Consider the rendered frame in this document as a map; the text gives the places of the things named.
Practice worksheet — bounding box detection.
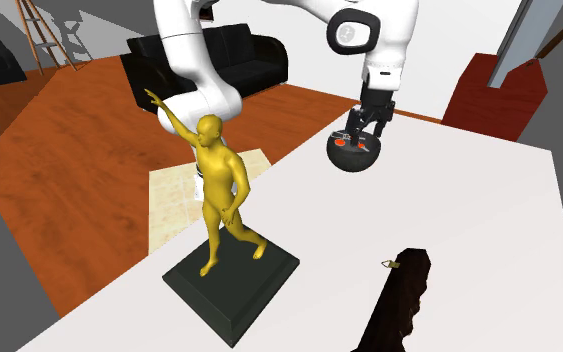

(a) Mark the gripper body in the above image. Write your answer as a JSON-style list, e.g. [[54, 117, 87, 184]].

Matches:
[[358, 78, 399, 124]]

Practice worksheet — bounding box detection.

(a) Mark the black round bowl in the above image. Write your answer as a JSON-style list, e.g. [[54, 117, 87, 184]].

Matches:
[[326, 129, 384, 173]]

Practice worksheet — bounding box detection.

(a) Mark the dark red cabinet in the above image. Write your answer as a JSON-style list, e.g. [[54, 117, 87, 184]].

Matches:
[[441, 52, 550, 143]]

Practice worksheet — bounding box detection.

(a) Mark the black sofa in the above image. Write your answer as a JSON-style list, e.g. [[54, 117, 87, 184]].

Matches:
[[119, 22, 290, 115]]

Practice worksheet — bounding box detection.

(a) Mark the gold figure on dark base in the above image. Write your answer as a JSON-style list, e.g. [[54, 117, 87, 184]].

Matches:
[[144, 88, 301, 349]]

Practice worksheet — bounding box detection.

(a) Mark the dark brown tall block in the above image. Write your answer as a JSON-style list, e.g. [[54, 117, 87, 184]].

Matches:
[[350, 247, 432, 352]]

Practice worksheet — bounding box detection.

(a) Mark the wooden ladder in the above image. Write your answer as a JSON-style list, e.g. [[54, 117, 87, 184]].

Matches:
[[14, 0, 78, 76]]

